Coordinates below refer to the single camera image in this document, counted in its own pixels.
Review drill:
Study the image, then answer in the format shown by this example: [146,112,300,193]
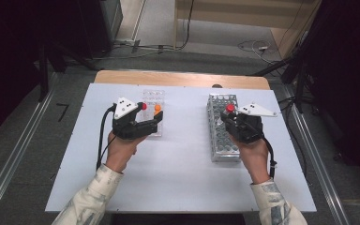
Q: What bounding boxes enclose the power strip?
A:
[113,37,143,47]

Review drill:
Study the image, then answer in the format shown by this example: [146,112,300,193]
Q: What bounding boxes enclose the black tripod stand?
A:
[37,39,102,103]
[252,46,315,114]

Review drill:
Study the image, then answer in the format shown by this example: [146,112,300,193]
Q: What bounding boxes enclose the left hand-held gripper cable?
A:
[96,104,117,172]

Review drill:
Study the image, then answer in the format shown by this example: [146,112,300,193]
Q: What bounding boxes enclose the metal tube rack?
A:
[205,93,244,163]

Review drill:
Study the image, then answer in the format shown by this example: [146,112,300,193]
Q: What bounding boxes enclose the metal floor rail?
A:
[279,83,352,225]
[0,72,59,225]

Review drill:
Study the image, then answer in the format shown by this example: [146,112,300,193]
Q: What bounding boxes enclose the wooden furniture frame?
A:
[172,0,323,60]

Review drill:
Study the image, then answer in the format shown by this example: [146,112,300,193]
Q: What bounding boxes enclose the hand-held gripper cable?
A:
[96,104,117,172]
[261,136,278,180]

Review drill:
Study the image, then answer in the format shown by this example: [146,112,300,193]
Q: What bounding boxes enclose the black curtain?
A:
[304,0,360,181]
[0,0,88,146]

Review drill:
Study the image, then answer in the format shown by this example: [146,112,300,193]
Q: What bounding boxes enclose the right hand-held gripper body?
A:
[227,101,278,145]

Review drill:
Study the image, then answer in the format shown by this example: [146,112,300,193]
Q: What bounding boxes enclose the black cabinet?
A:
[74,0,124,60]

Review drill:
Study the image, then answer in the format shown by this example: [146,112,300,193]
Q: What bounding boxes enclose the person's left hand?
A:
[105,130,148,173]

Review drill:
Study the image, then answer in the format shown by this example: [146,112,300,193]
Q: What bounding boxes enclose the clear acrylic tube rack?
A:
[140,89,166,138]

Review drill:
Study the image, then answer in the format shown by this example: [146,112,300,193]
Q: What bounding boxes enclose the wooden table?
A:
[93,69,271,91]

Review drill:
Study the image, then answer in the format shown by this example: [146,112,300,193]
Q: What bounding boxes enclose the black floor cable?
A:
[168,0,196,51]

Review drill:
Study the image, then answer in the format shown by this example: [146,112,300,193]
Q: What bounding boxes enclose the white floor cable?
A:
[237,39,275,65]

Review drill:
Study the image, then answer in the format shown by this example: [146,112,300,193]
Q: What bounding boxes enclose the right hand-held gripper cable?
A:
[261,136,278,180]

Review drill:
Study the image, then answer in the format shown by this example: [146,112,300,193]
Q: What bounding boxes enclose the person's right hand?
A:
[231,134,272,185]

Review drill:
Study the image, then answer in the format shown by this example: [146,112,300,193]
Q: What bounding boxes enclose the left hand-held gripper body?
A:
[112,96,151,141]

